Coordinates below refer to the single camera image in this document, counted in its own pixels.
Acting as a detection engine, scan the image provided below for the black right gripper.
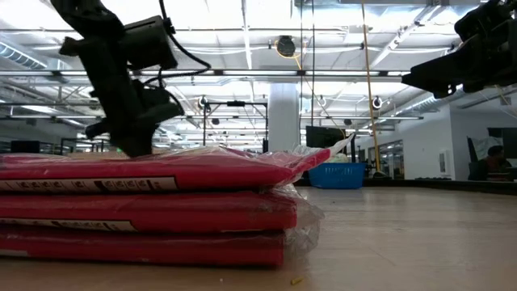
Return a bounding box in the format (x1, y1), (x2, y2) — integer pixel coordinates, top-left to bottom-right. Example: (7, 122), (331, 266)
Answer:
(401, 15), (517, 100)

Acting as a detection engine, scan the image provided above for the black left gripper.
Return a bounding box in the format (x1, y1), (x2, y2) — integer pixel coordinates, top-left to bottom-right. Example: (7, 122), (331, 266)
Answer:
(59, 36), (186, 159)

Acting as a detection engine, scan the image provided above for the red popcorn package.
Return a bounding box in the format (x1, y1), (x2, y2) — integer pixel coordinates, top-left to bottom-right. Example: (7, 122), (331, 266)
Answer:
(0, 226), (312, 268)
(0, 185), (324, 234)
(0, 135), (355, 192)

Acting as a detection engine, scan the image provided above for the person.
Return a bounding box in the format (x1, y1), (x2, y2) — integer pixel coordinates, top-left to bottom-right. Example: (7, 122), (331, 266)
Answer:
(468, 145), (513, 182)

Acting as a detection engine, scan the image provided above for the black background monitor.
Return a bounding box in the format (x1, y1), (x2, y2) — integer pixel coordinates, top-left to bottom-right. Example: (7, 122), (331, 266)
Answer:
(10, 140), (41, 154)

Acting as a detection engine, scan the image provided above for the blue plastic basket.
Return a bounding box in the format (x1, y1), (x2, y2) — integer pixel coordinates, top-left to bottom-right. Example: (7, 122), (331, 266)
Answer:
(308, 162), (367, 190)

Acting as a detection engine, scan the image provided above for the black wall screen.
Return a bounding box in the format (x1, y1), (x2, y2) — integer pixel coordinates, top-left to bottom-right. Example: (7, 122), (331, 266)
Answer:
(486, 127), (517, 161)

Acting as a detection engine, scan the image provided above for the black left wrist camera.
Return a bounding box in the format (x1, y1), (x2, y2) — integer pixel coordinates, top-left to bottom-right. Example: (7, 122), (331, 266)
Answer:
(122, 15), (179, 71)

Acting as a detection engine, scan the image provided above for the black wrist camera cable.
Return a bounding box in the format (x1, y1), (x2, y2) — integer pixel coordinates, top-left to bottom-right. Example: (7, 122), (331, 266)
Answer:
(143, 0), (212, 102)

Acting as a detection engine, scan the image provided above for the black metal stand frame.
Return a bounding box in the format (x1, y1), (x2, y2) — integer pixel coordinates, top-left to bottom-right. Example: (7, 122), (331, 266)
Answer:
(203, 100), (270, 154)

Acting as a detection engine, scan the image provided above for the black hanging cable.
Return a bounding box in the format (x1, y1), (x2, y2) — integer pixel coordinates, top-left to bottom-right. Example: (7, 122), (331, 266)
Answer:
(311, 0), (316, 126)
(299, 0), (304, 154)

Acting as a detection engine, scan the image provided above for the black ceiling cord reel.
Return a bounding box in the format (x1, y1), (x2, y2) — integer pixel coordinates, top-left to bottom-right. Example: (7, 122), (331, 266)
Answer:
(275, 35), (297, 58)

